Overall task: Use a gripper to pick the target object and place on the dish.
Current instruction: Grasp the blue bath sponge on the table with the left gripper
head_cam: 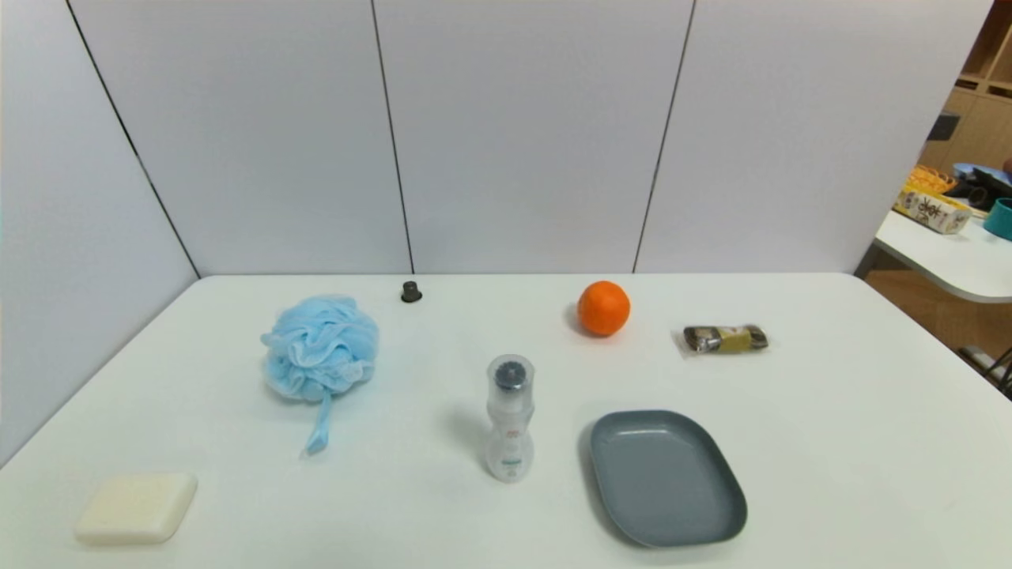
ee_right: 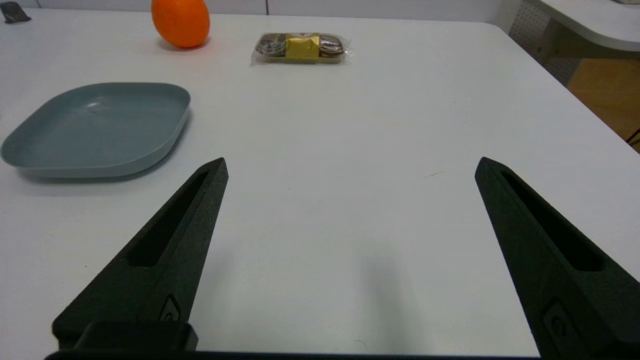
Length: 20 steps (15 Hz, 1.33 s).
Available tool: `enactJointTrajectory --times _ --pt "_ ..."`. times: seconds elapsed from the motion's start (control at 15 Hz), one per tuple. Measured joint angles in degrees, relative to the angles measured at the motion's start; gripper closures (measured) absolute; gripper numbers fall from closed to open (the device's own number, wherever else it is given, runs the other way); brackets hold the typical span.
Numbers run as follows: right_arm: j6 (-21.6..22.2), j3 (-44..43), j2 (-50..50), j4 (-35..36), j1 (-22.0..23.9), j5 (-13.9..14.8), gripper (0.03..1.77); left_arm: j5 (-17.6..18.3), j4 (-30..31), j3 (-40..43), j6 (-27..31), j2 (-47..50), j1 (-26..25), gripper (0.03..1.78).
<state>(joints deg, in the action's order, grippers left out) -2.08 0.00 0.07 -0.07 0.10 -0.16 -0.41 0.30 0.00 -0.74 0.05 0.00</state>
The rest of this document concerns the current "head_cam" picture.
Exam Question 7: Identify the wooden shelf unit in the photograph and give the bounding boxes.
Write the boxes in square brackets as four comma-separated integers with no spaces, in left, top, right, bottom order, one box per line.
[917,0,1012,176]

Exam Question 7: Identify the clear plastic spray bottle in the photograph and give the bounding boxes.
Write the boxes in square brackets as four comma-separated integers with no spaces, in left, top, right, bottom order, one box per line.
[485,354,536,484]

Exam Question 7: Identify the printed cardboard box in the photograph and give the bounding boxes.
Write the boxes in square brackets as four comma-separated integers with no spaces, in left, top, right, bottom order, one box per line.
[893,187,972,235]

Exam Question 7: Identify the cream soap bar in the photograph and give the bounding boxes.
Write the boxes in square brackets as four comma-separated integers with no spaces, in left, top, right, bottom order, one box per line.
[75,473,198,545]

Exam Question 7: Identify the orange wire basket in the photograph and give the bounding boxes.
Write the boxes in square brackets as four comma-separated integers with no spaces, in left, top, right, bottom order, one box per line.
[906,164,957,194]

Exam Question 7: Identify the blue round lid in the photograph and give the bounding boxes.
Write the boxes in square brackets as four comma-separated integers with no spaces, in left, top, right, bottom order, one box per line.
[953,162,1012,184]

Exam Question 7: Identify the orange fruit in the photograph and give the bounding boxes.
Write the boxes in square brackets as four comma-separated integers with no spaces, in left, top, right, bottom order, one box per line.
[576,281,632,337]

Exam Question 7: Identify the wrapped snack with gold band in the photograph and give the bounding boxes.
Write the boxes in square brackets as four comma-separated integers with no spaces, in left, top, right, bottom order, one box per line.
[674,323,770,358]

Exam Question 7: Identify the grey rounded plastic dish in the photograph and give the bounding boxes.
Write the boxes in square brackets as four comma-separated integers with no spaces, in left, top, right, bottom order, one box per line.
[589,409,749,549]

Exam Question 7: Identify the white side table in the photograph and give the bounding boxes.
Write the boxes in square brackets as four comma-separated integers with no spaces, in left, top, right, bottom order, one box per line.
[874,207,1012,304]

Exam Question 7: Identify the blue mesh bath loofah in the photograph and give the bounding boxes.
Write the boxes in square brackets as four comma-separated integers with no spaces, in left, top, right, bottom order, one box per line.
[261,295,380,458]

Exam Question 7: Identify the teal cup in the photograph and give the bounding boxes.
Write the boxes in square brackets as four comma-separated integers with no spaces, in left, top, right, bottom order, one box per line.
[983,198,1012,241]

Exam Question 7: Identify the black chair frame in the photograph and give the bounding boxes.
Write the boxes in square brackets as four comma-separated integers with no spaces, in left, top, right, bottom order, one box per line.
[958,345,1012,400]

